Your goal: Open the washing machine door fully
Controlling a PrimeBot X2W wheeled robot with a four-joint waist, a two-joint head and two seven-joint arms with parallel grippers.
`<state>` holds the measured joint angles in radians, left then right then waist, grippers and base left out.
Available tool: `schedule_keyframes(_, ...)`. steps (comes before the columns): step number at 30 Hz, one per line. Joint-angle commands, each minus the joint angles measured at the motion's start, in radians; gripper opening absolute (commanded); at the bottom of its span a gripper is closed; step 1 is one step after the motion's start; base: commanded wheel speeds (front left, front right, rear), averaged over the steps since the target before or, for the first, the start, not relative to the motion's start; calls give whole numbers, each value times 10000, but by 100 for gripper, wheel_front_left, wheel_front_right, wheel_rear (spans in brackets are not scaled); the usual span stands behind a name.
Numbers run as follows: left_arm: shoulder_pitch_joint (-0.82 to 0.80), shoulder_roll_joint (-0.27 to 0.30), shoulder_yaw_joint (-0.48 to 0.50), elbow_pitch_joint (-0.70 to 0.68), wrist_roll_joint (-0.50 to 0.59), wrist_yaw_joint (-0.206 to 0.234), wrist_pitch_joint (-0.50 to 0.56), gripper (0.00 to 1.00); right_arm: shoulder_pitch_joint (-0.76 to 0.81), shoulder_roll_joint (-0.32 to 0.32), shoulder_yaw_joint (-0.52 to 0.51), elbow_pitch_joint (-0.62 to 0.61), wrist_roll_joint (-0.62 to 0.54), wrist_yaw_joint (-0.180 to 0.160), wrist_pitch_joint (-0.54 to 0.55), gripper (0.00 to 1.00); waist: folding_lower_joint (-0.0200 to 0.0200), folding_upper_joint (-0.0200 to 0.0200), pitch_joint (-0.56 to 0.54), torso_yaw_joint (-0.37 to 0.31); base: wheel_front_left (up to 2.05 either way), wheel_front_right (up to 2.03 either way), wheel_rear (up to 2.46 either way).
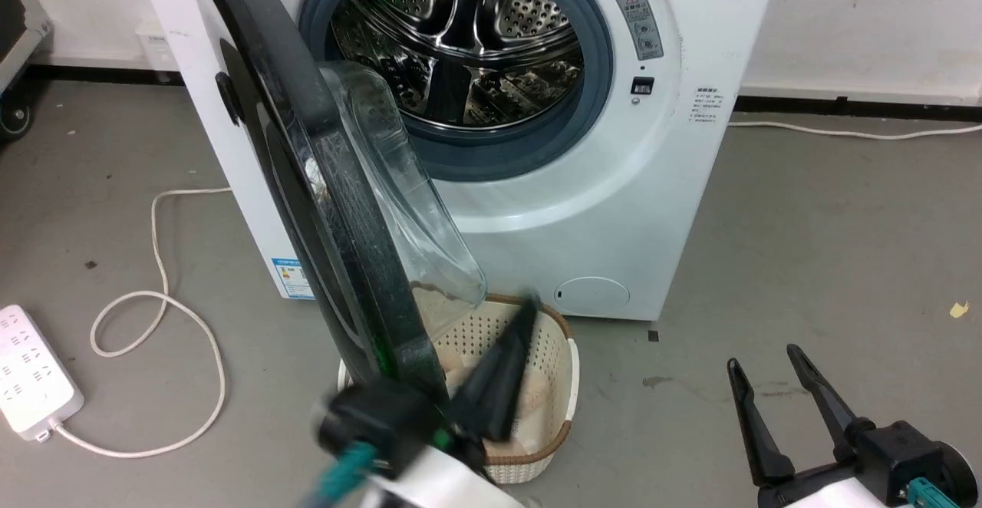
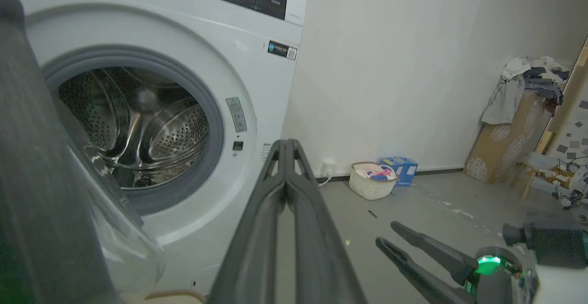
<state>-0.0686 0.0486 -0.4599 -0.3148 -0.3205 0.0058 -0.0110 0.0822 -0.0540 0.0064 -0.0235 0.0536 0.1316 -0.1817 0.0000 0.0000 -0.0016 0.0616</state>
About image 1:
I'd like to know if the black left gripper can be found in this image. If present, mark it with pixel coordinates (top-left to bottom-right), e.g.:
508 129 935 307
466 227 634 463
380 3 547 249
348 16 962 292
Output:
313 293 540 480

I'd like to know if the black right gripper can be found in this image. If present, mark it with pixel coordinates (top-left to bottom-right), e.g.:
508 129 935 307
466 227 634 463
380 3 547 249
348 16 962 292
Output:
727 344 980 508

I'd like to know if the black round glass washer door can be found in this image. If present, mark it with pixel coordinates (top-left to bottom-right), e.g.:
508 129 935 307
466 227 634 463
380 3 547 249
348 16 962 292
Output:
192 0 489 409

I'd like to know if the white front-load washing machine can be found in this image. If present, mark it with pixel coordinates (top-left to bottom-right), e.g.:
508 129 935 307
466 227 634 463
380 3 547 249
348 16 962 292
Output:
130 0 784 323

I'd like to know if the grey rubber door gasket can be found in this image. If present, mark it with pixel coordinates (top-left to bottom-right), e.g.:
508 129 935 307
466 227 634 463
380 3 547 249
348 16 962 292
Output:
298 0 615 183

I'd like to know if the cream perforated laundry basket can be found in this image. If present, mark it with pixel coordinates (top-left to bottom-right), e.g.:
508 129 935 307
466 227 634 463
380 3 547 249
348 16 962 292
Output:
338 293 581 486

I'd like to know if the round white filter cover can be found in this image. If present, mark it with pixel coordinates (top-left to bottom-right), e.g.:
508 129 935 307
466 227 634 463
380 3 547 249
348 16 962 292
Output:
553 276 631 318

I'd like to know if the blue white energy label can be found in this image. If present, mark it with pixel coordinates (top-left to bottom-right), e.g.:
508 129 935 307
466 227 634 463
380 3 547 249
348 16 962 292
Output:
274 256 316 301

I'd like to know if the steel perforated washer drum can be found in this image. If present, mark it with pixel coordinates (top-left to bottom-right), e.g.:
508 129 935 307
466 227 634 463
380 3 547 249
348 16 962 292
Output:
330 0 585 130

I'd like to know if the grey warning sticker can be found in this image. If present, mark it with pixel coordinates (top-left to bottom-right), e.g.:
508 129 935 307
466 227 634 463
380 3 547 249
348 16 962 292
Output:
615 0 665 62

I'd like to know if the white power strip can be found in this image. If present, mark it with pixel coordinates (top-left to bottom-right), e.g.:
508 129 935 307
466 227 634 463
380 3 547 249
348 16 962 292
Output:
0 305 86 443

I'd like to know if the black wheeled equipment case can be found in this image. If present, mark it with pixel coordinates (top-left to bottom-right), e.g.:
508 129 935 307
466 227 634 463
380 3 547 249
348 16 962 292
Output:
0 0 54 142

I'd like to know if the teal right arm cable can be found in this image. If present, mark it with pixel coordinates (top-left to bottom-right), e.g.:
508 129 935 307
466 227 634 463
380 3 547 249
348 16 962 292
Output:
908 477 946 508

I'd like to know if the teal arm cable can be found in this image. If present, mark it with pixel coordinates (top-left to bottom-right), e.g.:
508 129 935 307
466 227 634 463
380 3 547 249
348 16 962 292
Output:
315 442 378 508
908 477 946 508

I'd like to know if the teal left arm cable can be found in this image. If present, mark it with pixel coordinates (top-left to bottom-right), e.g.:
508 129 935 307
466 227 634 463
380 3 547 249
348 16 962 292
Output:
315 442 378 508

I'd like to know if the thin white floor cable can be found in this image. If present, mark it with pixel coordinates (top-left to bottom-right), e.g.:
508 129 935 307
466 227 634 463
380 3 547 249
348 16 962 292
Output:
727 120 982 142

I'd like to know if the white power strip cable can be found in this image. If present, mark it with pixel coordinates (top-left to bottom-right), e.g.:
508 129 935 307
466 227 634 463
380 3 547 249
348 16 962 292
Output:
49 186 232 460

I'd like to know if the white wall socket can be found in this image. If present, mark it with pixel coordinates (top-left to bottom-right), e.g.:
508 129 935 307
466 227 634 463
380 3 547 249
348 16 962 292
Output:
136 20 180 73

